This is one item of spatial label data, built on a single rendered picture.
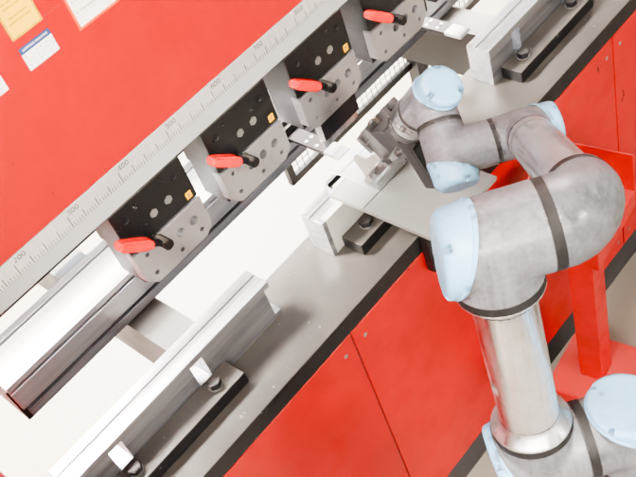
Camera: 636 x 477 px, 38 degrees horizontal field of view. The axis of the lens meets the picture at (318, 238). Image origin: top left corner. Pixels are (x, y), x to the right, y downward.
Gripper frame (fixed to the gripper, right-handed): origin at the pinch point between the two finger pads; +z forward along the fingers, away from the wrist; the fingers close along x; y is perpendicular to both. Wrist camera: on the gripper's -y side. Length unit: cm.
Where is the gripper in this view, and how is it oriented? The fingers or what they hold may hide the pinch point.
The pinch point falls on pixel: (380, 170)
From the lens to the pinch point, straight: 178.5
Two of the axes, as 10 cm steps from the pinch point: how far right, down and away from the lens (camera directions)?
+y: -7.3, -6.9, 0.0
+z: -2.6, 2.8, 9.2
